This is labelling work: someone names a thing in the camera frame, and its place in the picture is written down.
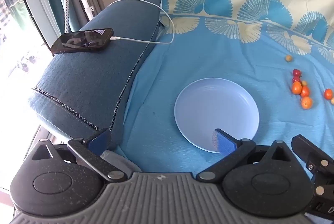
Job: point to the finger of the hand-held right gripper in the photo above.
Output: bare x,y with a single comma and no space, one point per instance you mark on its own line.
313,153

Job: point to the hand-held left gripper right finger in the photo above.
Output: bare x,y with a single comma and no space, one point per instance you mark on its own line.
221,142

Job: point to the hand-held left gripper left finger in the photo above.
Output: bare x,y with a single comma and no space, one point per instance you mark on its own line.
100,141

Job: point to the light blue round plate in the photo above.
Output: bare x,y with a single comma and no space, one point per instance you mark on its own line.
216,104

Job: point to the small orange tangerine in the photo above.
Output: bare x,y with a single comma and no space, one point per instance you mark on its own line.
306,102
305,91
328,94
296,88

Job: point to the red cherry tomato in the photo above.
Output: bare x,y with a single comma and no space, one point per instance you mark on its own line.
295,79
296,72

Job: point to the blue and cream printed sheet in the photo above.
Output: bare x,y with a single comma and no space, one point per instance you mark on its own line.
221,57

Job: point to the black smartphone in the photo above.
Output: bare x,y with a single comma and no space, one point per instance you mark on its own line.
82,41

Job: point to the green hanging garment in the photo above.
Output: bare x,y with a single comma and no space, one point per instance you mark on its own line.
18,12

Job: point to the plaid hanging shirt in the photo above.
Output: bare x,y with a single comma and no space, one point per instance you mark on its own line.
4,14

